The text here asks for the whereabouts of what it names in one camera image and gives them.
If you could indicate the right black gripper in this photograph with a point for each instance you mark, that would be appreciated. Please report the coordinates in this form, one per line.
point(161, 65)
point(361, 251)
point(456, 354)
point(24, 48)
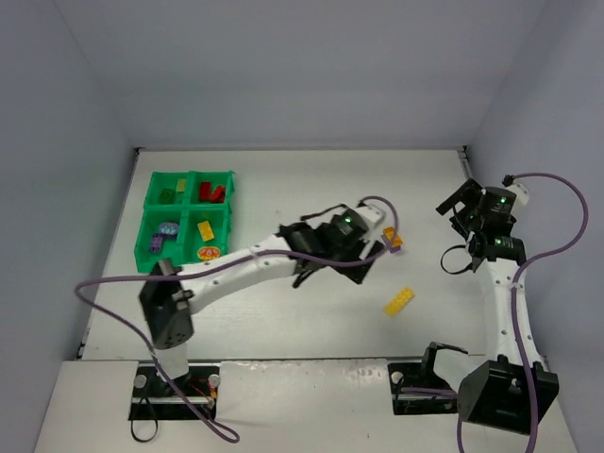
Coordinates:
point(459, 206)

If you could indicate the large red lego brick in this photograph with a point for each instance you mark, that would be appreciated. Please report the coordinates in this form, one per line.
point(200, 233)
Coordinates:
point(205, 192)

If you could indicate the green four-compartment sorting tray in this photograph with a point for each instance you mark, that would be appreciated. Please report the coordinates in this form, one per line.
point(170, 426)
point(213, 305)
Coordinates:
point(187, 211)

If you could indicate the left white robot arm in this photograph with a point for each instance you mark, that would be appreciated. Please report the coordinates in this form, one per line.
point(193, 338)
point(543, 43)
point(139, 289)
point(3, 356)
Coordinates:
point(172, 295)

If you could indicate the small yellow lego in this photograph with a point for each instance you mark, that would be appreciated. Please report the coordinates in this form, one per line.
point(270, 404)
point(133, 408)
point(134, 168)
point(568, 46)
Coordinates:
point(205, 231)

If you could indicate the yellow lego plate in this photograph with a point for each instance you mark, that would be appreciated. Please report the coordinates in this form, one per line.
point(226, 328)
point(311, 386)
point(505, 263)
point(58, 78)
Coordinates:
point(399, 302)

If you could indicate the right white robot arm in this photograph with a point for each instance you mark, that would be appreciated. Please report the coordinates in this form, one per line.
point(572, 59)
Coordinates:
point(511, 389)

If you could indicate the orange lego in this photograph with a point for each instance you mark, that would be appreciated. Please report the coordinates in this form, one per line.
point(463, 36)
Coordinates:
point(389, 231)

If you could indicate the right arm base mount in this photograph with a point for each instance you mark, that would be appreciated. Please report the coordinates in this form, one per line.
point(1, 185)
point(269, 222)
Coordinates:
point(416, 392)

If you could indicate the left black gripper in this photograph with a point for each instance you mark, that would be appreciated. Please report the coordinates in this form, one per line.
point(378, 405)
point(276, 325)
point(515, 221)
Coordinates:
point(366, 257)

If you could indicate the small dark red lego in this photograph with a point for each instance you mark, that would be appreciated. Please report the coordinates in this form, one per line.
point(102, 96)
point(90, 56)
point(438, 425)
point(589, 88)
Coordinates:
point(218, 195)

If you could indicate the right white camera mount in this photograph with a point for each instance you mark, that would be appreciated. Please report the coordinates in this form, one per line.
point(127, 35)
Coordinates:
point(513, 184)

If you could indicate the orange lego brick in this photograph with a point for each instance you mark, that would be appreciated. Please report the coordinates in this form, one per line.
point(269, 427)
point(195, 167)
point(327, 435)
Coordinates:
point(206, 253)

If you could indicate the pale yellow-green lego brick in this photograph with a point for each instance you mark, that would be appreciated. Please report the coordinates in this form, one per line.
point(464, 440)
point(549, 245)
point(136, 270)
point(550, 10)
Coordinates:
point(181, 185)

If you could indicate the purple flower lego piece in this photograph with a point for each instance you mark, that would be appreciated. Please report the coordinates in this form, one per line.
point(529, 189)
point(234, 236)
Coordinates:
point(168, 229)

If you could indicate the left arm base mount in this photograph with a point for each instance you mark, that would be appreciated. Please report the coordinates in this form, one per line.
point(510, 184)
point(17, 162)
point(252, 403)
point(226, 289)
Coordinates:
point(153, 399)

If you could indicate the purple lego brick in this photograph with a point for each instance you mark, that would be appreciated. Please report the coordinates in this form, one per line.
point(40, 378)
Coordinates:
point(156, 243)

